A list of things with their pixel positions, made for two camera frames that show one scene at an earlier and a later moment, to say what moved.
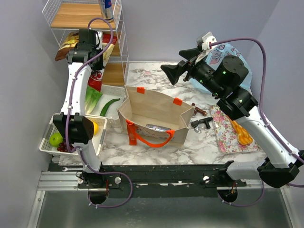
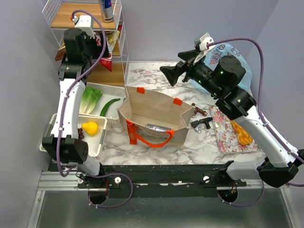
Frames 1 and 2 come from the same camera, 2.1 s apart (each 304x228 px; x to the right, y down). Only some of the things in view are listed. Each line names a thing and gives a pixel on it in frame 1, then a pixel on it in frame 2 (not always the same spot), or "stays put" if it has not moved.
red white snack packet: [95, 78] to [107, 61]
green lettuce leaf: [91, 98] stays put
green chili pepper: [102, 112] stays put
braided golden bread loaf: [243, 137] stays put
